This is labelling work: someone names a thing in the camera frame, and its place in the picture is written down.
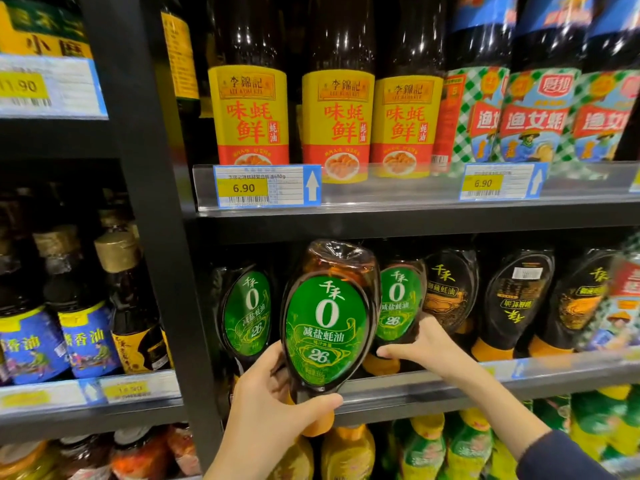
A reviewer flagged person's left hand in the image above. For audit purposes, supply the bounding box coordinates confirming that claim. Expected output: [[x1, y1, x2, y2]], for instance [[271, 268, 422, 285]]
[[216, 340, 345, 464]]

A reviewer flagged person's right hand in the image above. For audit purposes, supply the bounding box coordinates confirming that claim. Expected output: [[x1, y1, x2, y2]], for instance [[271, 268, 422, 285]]
[[376, 315, 482, 391]]

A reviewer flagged green label squeeze sauce bottle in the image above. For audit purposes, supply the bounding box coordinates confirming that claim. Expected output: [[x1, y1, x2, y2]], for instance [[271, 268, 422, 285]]
[[212, 264, 277, 376], [279, 239, 382, 438], [362, 259, 429, 377]]

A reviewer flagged person's right forearm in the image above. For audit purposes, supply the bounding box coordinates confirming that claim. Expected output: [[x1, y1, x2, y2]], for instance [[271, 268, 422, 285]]
[[450, 365, 618, 480]]

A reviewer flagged person's left forearm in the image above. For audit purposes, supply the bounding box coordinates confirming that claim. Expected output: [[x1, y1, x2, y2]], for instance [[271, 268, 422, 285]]
[[204, 457, 284, 480]]

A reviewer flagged orange squeeze bottle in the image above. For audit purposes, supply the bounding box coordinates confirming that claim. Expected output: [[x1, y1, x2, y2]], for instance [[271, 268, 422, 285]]
[[320, 424, 376, 480], [269, 435, 315, 480]]

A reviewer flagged black label squeeze sauce bottle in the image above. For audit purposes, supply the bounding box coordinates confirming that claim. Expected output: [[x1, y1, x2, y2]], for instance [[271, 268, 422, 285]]
[[471, 249, 556, 363], [424, 247, 480, 336], [528, 249, 619, 358]]

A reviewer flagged row of green yellow bottles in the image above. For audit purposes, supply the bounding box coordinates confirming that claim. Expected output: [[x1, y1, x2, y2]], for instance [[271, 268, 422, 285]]
[[382, 385, 640, 480]]

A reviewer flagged glass jar of sauce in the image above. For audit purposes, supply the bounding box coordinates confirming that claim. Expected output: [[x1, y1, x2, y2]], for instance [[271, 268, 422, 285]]
[[167, 423, 202, 478], [56, 434, 114, 480], [0, 440, 57, 480], [110, 426, 172, 480]]

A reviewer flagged yellow price tag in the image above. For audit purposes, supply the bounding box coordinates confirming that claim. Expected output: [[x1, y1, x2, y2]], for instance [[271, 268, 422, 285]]
[[102, 380, 151, 401], [0, 390, 52, 409]]

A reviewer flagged white blue price tag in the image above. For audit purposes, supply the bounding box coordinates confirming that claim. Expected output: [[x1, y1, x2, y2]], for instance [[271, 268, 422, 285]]
[[459, 162, 550, 202], [0, 53, 109, 120], [213, 164, 323, 209]]

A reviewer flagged gold cap dark oil bottle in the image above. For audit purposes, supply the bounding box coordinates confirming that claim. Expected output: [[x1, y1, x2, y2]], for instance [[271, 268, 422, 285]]
[[93, 229, 174, 375]]

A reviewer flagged checkered label sauce bottle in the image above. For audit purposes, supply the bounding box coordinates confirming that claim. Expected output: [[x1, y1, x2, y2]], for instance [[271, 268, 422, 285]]
[[492, 0, 595, 166], [581, 234, 640, 353], [552, 0, 640, 181], [432, 0, 519, 176]]

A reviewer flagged yellow label sauce bottle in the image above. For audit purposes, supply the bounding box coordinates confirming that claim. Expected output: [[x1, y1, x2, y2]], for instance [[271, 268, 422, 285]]
[[207, 0, 290, 167], [369, 0, 445, 180], [301, 0, 376, 185], [159, 0, 202, 116]]

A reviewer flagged blue label oil bottle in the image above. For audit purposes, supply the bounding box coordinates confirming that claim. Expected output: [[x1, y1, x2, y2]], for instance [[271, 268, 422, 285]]
[[33, 226, 122, 380], [0, 195, 72, 386]]

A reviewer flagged black metal shelving unit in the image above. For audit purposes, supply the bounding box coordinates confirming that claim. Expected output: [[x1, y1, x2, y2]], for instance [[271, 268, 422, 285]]
[[0, 0, 640, 480]]

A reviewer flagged yellow green package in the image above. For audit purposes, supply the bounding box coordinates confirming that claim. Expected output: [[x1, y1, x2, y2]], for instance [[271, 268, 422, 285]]
[[0, 0, 94, 59]]

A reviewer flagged clear plastic shelf rail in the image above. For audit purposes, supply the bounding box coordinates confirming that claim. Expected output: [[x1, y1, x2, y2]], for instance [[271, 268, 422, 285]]
[[192, 161, 640, 212], [334, 347, 640, 396], [0, 370, 182, 414]]

